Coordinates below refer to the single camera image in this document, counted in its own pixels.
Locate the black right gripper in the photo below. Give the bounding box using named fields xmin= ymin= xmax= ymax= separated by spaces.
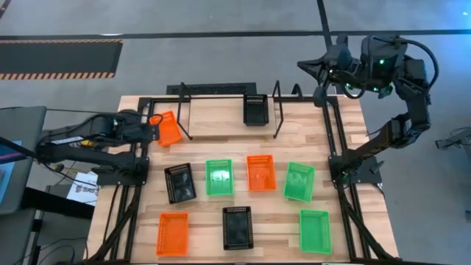
xmin=297 ymin=35 xmax=364 ymax=107

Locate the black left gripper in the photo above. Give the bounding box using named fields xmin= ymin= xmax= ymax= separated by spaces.
xmin=124 ymin=121 xmax=163 ymax=146

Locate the orange plastic slotted basket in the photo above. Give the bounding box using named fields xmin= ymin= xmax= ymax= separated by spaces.
xmin=157 ymin=212 xmax=189 ymax=257
xmin=149 ymin=110 xmax=183 ymax=147
xmin=246 ymin=155 xmax=277 ymax=192

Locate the black plastic slotted basket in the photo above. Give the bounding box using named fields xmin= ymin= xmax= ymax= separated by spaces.
xmin=222 ymin=206 xmax=255 ymax=251
xmin=243 ymin=93 xmax=269 ymax=127
xmin=164 ymin=163 xmax=197 ymax=205

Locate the green plastic slotted basket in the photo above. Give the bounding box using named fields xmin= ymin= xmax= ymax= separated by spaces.
xmin=300 ymin=209 xmax=333 ymax=255
xmin=205 ymin=159 xmax=235 ymax=197
xmin=283 ymin=161 xmax=316 ymax=203

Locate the black perforated floor strip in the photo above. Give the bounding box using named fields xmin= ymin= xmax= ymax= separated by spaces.
xmin=166 ymin=82 xmax=258 ymax=96

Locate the white printed paper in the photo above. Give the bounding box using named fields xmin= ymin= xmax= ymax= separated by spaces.
xmin=66 ymin=171 xmax=99 ymax=207

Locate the black hazard-striped floor mat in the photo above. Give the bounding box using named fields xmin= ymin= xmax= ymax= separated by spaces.
xmin=0 ymin=39 xmax=124 ymax=81

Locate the black furniture beam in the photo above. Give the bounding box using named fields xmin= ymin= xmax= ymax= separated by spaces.
xmin=20 ymin=186 xmax=96 ymax=221

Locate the black slanted bar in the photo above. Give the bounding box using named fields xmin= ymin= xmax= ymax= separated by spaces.
xmin=0 ymin=135 xmax=38 ymax=160

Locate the black metal stand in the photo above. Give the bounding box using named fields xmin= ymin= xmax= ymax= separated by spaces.
xmin=434 ymin=127 xmax=471 ymax=150

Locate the blue flat item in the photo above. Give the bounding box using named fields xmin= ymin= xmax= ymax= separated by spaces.
xmin=0 ymin=141 xmax=24 ymax=205

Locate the black aluminium table frame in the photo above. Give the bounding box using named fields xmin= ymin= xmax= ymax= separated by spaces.
xmin=86 ymin=95 xmax=400 ymax=264

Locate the wooden shelf with black frame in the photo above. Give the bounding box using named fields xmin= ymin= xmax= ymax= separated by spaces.
xmin=176 ymin=79 xmax=305 ymax=141

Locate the thin yellow cable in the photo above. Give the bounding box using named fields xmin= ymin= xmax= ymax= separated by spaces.
xmin=33 ymin=157 xmax=81 ymax=174

